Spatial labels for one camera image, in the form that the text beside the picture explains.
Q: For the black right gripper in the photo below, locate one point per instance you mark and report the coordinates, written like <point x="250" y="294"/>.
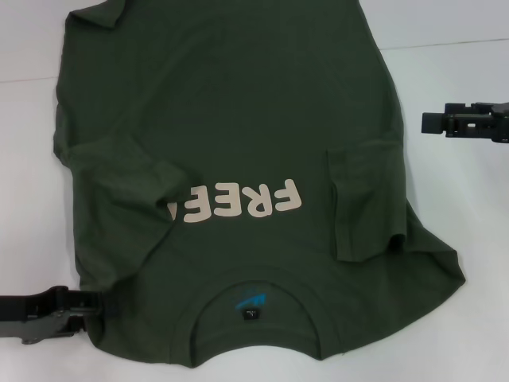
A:
<point x="502" y="121"/>

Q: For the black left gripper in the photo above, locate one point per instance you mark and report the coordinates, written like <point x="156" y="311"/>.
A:
<point x="20" y="314"/>

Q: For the dark green printed t-shirt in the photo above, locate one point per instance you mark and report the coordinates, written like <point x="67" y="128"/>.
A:
<point x="238" y="99"/>

